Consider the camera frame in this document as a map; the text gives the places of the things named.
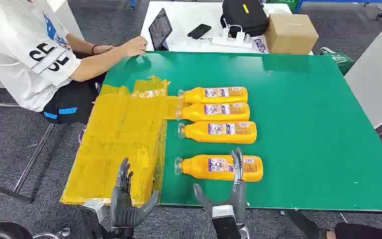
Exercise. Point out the pale grey side table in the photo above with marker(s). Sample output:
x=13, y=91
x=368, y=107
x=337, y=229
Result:
x=379, y=76

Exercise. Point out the black bag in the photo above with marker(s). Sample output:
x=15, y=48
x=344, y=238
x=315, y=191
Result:
x=243, y=18

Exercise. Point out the blue metal frame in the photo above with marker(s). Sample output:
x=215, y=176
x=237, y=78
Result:
x=342, y=1

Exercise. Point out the green bag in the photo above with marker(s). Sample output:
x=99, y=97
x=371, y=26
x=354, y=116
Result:
x=341, y=61

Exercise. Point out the white power strip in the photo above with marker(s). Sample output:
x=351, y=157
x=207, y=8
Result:
x=225, y=42

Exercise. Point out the white table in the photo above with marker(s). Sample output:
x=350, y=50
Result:
x=191, y=13

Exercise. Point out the yellow sheet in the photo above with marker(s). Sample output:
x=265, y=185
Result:
x=118, y=138

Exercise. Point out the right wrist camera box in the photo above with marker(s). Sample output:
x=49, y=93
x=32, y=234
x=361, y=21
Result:
x=225, y=227

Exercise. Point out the person's left hand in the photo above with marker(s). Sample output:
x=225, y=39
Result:
x=103, y=48

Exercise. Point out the orange drink bottle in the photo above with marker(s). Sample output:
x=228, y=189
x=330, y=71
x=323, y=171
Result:
x=217, y=137
x=201, y=170
x=210, y=115
x=217, y=98

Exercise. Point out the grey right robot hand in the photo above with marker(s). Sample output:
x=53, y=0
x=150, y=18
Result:
x=238, y=198

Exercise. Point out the black tablet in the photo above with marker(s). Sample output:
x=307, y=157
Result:
x=159, y=29

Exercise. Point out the blue white packet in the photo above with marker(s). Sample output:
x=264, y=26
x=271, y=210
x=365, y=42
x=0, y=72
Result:
x=260, y=45

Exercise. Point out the person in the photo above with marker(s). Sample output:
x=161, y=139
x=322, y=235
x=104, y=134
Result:
x=19, y=66

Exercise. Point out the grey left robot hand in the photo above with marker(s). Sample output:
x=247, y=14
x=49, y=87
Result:
x=121, y=204

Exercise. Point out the white charger plug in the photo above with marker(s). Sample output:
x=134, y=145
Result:
x=240, y=36
x=226, y=32

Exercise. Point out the black smartphone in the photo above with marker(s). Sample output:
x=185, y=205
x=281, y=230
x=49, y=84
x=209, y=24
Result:
x=199, y=31

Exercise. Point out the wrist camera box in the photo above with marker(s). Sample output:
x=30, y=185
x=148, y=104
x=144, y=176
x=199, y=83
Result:
x=225, y=227
x=93, y=211

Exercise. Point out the black round robot body part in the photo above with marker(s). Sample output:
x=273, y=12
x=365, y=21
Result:
x=3, y=232

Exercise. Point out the person's right hand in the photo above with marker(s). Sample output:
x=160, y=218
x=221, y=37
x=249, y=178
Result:
x=135, y=46

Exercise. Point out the brown cardboard box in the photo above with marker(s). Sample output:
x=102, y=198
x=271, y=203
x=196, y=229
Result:
x=290, y=33

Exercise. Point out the green table mat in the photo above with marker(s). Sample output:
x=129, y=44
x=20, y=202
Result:
x=293, y=115

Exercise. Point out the metal chair frame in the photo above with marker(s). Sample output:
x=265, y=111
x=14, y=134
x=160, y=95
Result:
x=32, y=158

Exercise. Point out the person's hand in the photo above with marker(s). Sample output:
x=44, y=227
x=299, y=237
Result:
x=135, y=46
x=103, y=48

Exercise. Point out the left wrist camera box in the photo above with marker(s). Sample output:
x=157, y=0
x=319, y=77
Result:
x=93, y=211

